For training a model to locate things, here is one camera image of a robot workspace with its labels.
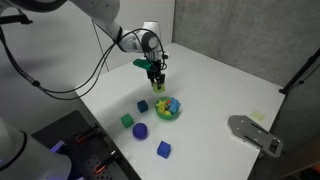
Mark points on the black perforated base board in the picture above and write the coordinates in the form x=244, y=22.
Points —
x=76, y=150

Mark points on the navy block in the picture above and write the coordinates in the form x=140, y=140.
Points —
x=142, y=106

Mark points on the purple spiky ball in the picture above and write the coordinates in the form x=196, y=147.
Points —
x=140, y=131

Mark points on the black orange toggle clamp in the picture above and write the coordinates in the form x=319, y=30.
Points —
x=86, y=134
x=106, y=162

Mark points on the pale yellow sticky note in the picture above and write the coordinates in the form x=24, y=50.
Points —
x=258, y=115

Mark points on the purple glowing light bar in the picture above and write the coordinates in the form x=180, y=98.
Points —
x=58, y=146

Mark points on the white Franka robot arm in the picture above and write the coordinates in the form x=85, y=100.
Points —
x=100, y=10

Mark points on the teal wrist camera housing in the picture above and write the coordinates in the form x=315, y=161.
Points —
x=141, y=64

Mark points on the orange toy piece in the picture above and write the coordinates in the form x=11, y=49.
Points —
x=168, y=101

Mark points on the black tripod stand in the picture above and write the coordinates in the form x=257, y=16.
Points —
x=300, y=75

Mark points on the grey metal bracket plate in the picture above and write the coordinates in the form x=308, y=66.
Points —
x=255, y=134

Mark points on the light blue toy piece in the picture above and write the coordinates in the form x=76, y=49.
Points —
x=174, y=105

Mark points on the green bowl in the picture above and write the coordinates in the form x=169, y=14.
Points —
x=165, y=116

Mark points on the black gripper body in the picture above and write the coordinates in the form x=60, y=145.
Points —
x=156, y=69

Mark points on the yellow toy piece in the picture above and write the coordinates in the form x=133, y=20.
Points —
x=161, y=106

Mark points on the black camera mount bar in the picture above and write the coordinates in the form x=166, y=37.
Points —
x=16, y=19

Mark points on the blue block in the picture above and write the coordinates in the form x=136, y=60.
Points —
x=163, y=149

